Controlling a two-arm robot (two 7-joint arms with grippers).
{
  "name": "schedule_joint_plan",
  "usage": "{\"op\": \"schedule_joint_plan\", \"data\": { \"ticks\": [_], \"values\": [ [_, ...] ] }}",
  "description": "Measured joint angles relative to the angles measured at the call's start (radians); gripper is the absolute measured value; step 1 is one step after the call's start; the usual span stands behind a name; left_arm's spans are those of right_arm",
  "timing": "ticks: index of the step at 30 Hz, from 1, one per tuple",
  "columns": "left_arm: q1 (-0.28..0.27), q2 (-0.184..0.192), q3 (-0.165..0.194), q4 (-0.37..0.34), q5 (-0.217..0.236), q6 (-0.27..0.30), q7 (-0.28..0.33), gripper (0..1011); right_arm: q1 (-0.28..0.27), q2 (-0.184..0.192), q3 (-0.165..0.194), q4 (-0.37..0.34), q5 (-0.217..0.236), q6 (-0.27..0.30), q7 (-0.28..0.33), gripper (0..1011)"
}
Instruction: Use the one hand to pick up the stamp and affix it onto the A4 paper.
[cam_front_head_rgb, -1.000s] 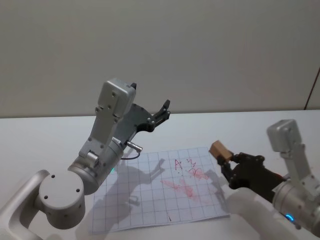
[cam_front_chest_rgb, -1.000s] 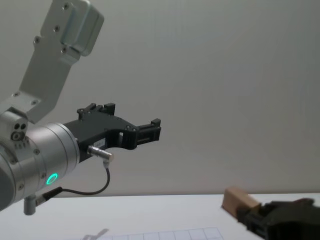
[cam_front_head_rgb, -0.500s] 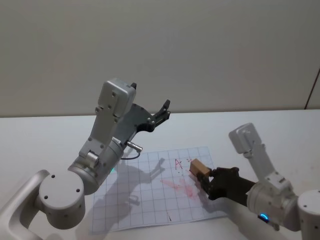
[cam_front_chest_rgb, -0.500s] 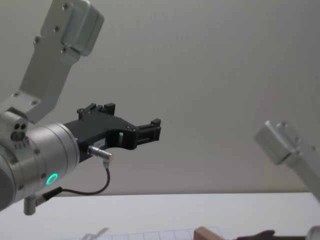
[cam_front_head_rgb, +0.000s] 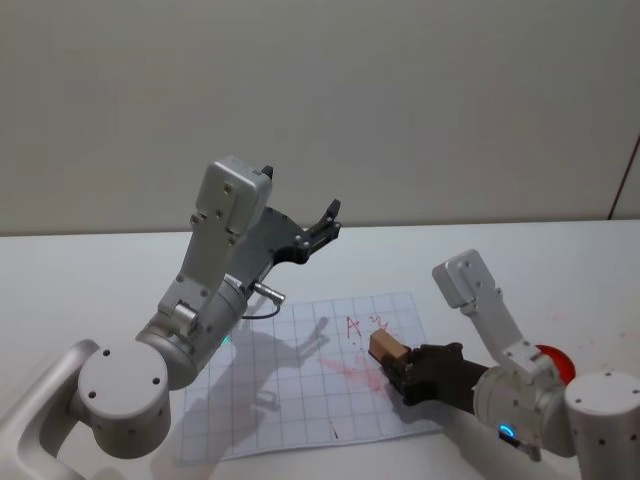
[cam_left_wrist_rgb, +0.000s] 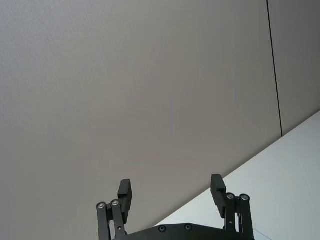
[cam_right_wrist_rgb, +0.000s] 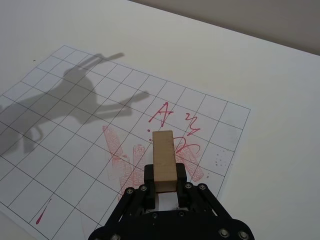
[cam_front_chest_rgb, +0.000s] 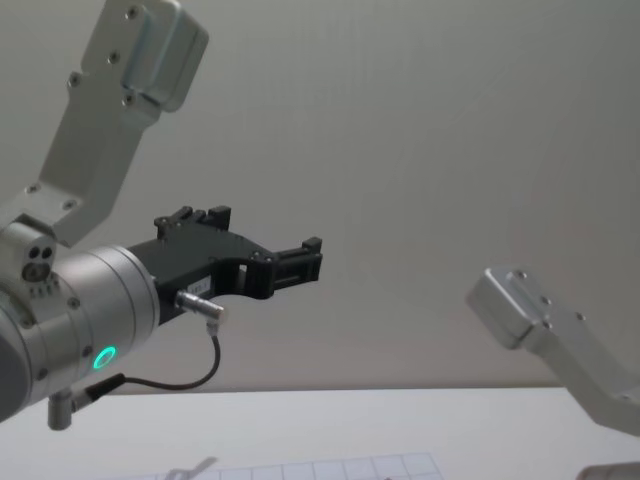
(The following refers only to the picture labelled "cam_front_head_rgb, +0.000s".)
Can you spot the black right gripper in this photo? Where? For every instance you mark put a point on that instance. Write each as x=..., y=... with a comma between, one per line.
x=440, y=372

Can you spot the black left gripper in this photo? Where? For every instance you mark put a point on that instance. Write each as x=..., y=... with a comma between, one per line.
x=270, y=235

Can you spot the small wooden block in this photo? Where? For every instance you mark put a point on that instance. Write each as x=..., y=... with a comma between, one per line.
x=384, y=344

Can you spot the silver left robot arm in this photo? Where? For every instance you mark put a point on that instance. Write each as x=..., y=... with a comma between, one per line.
x=120, y=385

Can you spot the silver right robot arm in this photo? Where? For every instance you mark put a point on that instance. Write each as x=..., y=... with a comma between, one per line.
x=595, y=410

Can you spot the white grid paper sheet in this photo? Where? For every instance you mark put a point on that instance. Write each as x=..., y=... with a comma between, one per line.
x=300, y=400

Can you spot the red round object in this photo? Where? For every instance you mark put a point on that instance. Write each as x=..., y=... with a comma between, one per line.
x=561, y=362

